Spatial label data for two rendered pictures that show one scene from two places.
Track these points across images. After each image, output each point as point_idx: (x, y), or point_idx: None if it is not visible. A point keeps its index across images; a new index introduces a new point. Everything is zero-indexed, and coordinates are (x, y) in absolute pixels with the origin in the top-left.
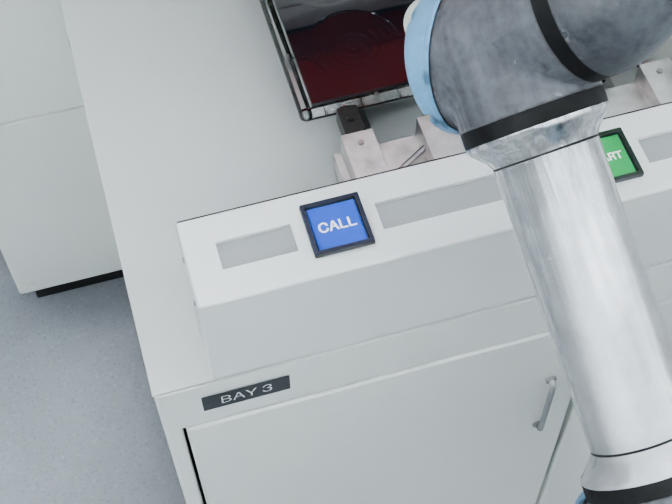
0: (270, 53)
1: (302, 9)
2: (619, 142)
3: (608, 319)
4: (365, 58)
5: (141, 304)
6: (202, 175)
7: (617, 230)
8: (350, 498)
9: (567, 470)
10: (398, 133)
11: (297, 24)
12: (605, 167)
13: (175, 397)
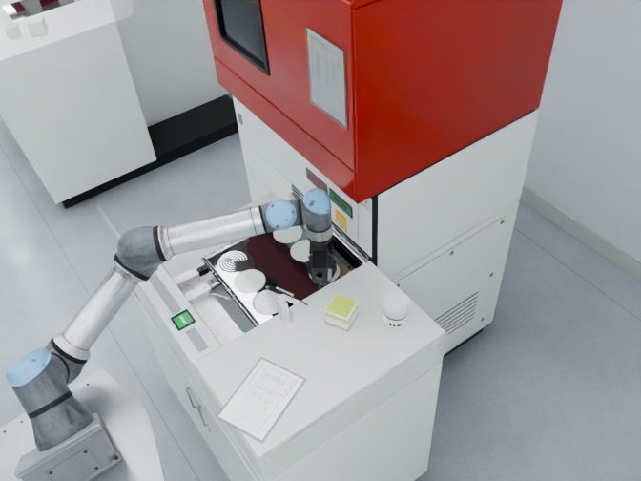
0: None
1: (243, 245)
2: (190, 322)
3: (85, 305)
4: (228, 265)
5: None
6: (195, 253)
7: (104, 295)
8: (170, 370)
9: (216, 449)
10: (223, 292)
11: (237, 246)
12: (118, 284)
13: None
